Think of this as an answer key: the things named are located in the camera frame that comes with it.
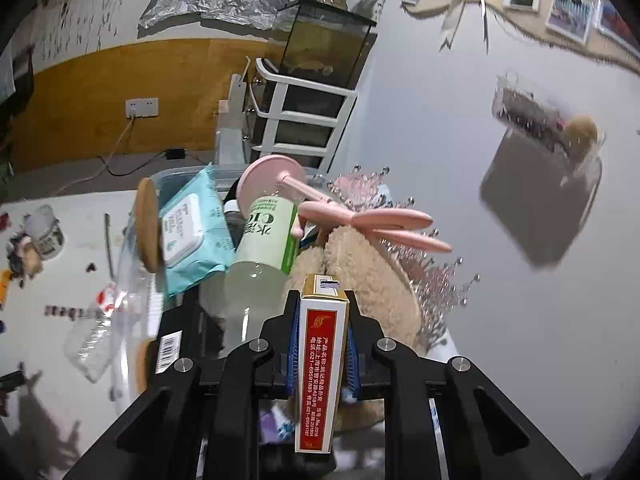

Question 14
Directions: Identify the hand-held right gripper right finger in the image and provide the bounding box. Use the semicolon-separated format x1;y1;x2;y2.
345;290;583;480

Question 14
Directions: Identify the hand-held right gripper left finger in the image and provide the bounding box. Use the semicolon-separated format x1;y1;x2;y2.
62;290;303;480

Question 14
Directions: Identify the red and gold card box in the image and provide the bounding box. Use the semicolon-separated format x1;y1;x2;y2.
292;273;351;455

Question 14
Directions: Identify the clear water bottle red label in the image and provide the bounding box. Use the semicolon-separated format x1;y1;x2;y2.
64;285;132;384

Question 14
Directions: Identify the clear bottle green white label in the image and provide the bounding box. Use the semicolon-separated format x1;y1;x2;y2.
200;195;301;356

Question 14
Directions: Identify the clear toothpick jar white cap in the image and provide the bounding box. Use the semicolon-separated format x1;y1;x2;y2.
20;247;44;279

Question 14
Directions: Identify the clear plastic container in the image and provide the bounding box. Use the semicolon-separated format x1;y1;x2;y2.
119;162;458;480

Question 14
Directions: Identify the brown plush toy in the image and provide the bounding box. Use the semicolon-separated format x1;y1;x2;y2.
287;225;426;436

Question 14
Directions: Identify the pink crystal crown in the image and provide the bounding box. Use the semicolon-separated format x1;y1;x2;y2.
312;164;481;351

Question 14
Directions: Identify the clear round jar white label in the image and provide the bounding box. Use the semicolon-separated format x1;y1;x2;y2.
22;205;66;261

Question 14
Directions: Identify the teal wet wipes pack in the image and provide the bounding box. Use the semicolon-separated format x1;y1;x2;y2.
159;166;238;298

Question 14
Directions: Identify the thin metal telescopic rod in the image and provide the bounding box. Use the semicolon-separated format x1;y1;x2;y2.
102;213;119;281

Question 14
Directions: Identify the round wooden lid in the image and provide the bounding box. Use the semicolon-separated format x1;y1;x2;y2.
135;177;166;273

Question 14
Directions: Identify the white wooden stool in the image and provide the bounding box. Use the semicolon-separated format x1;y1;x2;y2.
215;57;261;166

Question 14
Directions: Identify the cream ribbon bow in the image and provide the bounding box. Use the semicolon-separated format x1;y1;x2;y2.
439;0;497;54

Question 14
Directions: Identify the white frame drawer cabinet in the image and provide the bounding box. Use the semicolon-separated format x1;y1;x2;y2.
250;57;358;171

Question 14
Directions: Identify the black thin cable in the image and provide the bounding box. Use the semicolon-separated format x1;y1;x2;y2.
97;152;168;177

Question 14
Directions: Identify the white power cable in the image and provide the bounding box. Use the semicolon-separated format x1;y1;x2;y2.
50;117;134;196

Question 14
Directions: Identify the white wall socket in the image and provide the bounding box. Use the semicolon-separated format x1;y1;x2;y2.
125;98;160;119

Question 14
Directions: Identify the group of wall photos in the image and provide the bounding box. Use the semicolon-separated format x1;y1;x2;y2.
400;0;640;61

